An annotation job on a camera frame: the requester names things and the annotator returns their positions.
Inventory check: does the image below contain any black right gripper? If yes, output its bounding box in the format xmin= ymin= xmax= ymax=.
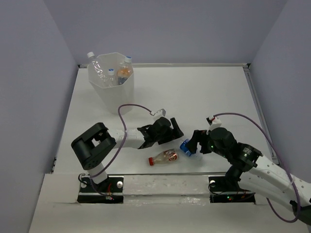
xmin=184 ymin=129 xmax=229 ymax=159

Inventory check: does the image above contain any blue label water bottle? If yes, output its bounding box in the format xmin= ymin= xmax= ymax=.
xmin=179 ymin=137 xmax=202 ymax=161

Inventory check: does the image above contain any orange juice bottle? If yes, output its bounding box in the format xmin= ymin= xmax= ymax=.
xmin=117 ymin=62 xmax=133 ymax=85

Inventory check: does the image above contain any clear crushed bottle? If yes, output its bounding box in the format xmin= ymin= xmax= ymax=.
xmin=120 ymin=56 xmax=133 ymax=75

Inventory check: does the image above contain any clear bottle white cap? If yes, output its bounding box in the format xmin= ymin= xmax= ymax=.
xmin=106 ymin=68 xmax=117 ymax=87

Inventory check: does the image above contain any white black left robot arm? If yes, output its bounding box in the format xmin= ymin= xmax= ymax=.
xmin=71 ymin=116 xmax=184 ymax=192

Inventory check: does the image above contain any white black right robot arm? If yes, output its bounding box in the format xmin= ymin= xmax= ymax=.
xmin=185 ymin=127 xmax=311 ymax=225

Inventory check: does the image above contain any white octagonal plastic bin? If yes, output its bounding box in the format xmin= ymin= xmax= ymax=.
xmin=87 ymin=52 xmax=135 ymax=114

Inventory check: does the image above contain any red cap tea bottle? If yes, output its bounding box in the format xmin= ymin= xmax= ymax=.
xmin=148 ymin=149 xmax=179 ymax=166

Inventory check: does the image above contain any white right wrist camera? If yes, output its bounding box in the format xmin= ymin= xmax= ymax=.
xmin=206 ymin=116 xmax=222 ymax=131

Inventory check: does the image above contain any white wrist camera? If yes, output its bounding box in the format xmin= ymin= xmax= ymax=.
xmin=206 ymin=116 xmax=222 ymax=131
xmin=150 ymin=108 xmax=166 ymax=121

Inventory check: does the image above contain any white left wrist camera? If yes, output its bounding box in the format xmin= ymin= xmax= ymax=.
xmin=150 ymin=108 xmax=166 ymax=121

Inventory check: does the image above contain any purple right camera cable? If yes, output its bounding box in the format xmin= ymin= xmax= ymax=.
xmin=211 ymin=113 xmax=302 ymax=223

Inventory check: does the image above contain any purple camera cable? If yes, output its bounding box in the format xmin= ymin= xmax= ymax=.
xmin=88 ymin=104 xmax=156 ymax=197
xmin=211 ymin=113 xmax=302 ymax=223

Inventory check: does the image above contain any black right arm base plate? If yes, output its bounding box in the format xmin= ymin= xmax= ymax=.
xmin=208 ymin=176 xmax=256 ymax=203

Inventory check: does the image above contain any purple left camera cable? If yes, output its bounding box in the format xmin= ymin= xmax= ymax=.
xmin=88 ymin=104 xmax=156 ymax=197

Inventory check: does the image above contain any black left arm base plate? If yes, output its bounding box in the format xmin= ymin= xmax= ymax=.
xmin=77 ymin=173 xmax=124 ymax=204

